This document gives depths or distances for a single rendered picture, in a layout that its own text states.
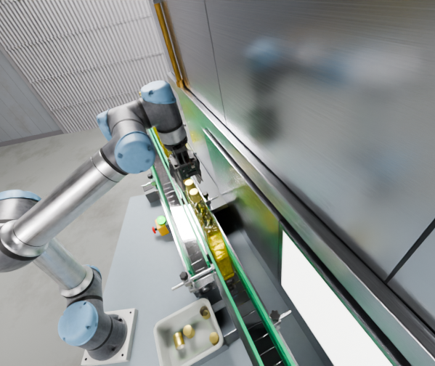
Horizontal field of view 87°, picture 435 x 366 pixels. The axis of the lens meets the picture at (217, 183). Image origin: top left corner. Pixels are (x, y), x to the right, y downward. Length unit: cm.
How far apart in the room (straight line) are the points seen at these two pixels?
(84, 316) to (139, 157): 64
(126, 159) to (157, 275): 81
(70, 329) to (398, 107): 97
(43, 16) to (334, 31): 408
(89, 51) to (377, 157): 402
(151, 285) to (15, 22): 391
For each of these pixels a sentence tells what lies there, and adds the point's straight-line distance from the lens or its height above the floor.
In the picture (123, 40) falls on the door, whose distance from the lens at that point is 394.
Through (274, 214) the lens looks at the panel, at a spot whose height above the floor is 132.
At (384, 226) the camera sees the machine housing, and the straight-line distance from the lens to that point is 34.
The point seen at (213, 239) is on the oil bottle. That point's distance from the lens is 84.
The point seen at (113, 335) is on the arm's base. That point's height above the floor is 85.
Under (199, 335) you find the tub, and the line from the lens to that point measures 103.
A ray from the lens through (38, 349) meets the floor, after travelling 241.
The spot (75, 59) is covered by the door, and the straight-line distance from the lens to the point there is 426.
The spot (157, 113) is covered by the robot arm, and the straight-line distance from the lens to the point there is 59.
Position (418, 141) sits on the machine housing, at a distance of 26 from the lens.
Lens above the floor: 175
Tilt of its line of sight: 44 degrees down
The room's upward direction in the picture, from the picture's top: 15 degrees counter-clockwise
